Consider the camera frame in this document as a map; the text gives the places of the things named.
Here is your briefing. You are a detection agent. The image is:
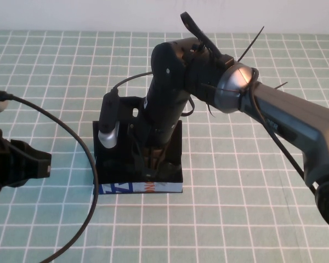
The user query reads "thin black forearm cable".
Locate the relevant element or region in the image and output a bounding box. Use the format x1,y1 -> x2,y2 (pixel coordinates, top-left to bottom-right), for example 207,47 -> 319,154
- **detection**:
246,67 -> 319,196

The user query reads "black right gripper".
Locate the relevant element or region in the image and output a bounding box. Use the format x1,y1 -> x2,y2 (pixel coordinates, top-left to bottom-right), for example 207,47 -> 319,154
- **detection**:
131,92 -> 192,178

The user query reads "thick black cable with plug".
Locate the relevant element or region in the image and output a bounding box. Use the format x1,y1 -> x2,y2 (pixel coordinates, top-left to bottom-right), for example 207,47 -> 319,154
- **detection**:
180,12 -> 235,68

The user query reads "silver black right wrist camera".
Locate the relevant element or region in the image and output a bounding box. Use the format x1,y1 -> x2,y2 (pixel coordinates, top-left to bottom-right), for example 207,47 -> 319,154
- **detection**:
98,92 -> 121,150

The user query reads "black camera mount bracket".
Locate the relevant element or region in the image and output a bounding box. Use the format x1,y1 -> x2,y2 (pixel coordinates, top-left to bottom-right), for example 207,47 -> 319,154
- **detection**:
116,95 -> 149,145

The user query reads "long black left camera cable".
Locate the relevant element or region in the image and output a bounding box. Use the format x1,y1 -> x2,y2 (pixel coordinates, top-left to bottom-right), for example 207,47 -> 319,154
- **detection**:
0,93 -> 101,263

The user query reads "black printed glasses case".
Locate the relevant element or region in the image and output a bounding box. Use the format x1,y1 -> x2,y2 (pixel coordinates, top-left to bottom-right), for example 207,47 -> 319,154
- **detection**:
92,120 -> 184,195

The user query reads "green checkered tablecloth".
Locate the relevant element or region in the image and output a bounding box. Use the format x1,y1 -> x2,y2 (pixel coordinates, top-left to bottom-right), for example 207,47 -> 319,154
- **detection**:
0,29 -> 329,263

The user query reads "black right camera cable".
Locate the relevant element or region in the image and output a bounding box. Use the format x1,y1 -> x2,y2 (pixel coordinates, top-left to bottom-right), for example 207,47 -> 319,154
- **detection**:
112,71 -> 156,95

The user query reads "thin black wire loop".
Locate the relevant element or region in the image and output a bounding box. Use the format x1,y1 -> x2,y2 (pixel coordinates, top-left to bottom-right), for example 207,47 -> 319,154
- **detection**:
180,96 -> 196,118

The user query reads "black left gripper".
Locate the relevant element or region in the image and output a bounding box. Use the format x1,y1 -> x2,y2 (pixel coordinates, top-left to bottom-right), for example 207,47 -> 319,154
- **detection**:
0,127 -> 53,192

